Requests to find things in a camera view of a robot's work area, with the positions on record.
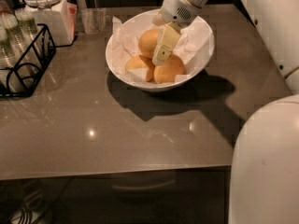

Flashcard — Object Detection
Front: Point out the white ceramic bowl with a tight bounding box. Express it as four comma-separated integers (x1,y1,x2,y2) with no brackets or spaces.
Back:
105,7,216,93

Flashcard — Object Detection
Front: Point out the clear acrylic holder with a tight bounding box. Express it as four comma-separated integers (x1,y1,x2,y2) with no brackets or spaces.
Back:
81,8,111,34

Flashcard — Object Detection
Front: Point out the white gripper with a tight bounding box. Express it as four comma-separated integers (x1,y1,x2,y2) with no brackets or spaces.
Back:
152,0,200,66

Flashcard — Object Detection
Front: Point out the white lidded ceramic jar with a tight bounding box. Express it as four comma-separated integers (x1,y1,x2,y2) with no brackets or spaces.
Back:
24,0,75,46

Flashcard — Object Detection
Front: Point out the orange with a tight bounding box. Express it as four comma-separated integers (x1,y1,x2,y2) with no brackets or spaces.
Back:
138,28,160,59
125,55,154,82
153,55,185,84

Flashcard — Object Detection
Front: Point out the black wire cup rack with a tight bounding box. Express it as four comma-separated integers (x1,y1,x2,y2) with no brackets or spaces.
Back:
0,23,58,98

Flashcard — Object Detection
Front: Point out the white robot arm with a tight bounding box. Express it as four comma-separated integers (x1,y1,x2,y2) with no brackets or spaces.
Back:
154,0,299,224

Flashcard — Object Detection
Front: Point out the clear plastic cup stack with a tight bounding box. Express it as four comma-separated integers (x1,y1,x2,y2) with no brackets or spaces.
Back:
15,8,40,63

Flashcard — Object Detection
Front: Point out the white paper liner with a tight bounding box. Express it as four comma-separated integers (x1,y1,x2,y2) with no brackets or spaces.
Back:
110,7,215,84

